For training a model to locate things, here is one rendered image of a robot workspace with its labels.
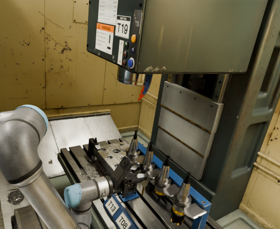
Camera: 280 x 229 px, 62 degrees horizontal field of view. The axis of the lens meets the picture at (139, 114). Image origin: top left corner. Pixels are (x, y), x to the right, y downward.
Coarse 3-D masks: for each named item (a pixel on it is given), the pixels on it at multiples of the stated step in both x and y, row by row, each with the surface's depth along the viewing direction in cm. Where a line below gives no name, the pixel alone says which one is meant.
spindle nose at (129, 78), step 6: (120, 72) 112; (126, 72) 110; (120, 78) 113; (126, 78) 111; (132, 78) 111; (138, 78) 111; (144, 78) 113; (126, 84) 113; (132, 84) 112; (138, 84) 113; (144, 84) 115
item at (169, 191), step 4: (172, 184) 90; (176, 184) 90; (164, 188) 87; (168, 188) 87; (172, 188) 88; (176, 188) 88; (164, 192) 85; (168, 192) 85; (172, 192) 86; (172, 196) 84
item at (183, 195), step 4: (184, 184) 79; (188, 184) 79; (180, 188) 81; (184, 188) 79; (188, 188) 79; (180, 192) 80; (184, 192) 79; (188, 192) 80; (180, 196) 80; (184, 196) 80; (188, 196) 80; (180, 200) 80; (184, 200) 80; (188, 200) 81
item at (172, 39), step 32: (96, 0) 98; (128, 0) 78; (160, 0) 74; (192, 0) 81; (224, 0) 89; (256, 0) 99; (96, 32) 101; (160, 32) 79; (192, 32) 86; (224, 32) 96; (256, 32) 107; (160, 64) 84; (192, 64) 92; (224, 64) 103
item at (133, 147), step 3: (132, 138) 104; (132, 141) 104; (135, 141) 104; (132, 144) 104; (135, 144) 104; (129, 147) 106; (132, 147) 104; (135, 147) 104; (129, 150) 105; (132, 150) 105; (135, 150) 105; (132, 153) 105; (135, 153) 105
